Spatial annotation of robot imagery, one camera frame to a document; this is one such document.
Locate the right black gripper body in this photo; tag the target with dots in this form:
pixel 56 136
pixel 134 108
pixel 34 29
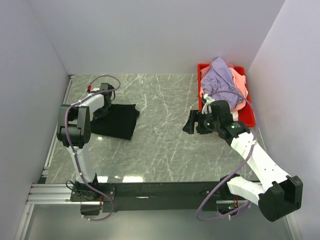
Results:
pixel 206 123

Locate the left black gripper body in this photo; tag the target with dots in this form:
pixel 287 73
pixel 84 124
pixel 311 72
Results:
pixel 101 111

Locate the black t shirt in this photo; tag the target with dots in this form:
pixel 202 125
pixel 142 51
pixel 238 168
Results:
pixel 119 122

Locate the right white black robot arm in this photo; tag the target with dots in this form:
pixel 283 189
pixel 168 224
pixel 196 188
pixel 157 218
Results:
pixel 239 137

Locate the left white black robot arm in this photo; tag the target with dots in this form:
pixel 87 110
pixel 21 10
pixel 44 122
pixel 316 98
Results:
pixel 74 132

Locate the white t shirt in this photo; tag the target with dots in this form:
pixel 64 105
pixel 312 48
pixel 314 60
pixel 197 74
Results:
pixel 235 115

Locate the red plastic bin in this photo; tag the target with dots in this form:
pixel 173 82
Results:
pixel 246 114

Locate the purple t shirt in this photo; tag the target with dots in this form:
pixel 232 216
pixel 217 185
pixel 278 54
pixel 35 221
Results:
pixel 218 83

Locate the pink t shirt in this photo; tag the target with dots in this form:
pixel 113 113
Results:
pixel 240 83

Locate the black base beam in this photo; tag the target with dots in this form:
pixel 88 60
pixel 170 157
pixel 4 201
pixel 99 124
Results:
pixel 145 196

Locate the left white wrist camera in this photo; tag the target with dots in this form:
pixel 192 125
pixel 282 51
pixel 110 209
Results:
pixel 91 88

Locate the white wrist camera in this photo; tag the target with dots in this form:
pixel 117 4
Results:
pixel 206 100
pixel 91 88

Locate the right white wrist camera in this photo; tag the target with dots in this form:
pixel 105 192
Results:
pixel 206 100

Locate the aluminium frame rail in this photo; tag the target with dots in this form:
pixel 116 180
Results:
pixel 45 195

